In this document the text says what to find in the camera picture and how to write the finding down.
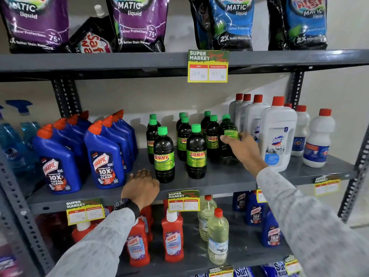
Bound person's left hand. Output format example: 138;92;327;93
121;169;160;211

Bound person's right hand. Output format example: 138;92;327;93
220;132;268;178

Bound dark cleaner bottle green label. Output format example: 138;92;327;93
218;114;240;166

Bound person's left forearm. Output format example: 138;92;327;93
46;208;136;277

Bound person's right forearm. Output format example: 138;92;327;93
256;167;369;277

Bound tall white bottle red cap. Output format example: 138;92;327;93
236;94;252;133
244;94;270;142
261;96;298;172
229;93;243;124

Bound black wristwatch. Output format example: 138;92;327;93
112;197;141;221

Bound group of dark green-capped bottles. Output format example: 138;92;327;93
146;111;221;183

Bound rows of blue orange-capped bottles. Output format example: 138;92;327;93
32;109;138;195

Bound red cleaner bottle white cap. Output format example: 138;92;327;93
126;218;150;267
161;208;184;263
140;205;154;243
71;221;97;243

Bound blue toilet cleaner bottle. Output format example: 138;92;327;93
246;190;267;226
261;206;284;248
232;192;247;212

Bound clear yellowish bottle red cap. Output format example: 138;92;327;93
198;195;217;242
208;208;229;265

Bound blue detergent pouch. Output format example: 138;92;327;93
267;0;328;51
187;0;255;51

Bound grey metal shelf rack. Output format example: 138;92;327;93
0;49;369;277

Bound blue glass cleaner spray bottle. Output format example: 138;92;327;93
0;105;28;170
5;100;41;147

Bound blue washing powder pack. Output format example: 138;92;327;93
261;261;300;277
234;267;255;277

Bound purple detergent pouch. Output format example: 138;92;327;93
0;0;70;53
105;0;170;53

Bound black pouch with white spout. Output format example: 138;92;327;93
69;5;114;53

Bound purple packets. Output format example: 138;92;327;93
0;236;23;277

